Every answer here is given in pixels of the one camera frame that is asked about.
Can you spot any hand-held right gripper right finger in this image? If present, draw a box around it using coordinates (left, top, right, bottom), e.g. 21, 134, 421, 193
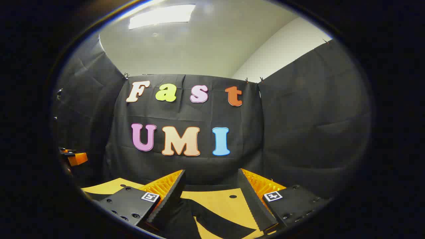
237, 168, 332, 233

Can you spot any ceiling light panel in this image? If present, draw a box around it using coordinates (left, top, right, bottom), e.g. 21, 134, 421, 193
129, 4, 196, 30

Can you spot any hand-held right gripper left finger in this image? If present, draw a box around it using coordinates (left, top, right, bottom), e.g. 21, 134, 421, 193
96, 169, 186, 231

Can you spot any black backdrop cloth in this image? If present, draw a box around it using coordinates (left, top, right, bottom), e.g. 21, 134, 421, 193
53, 33, 372, 199

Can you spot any black button shirt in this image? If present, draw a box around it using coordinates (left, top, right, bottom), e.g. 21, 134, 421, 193
83, 191, 261, 239

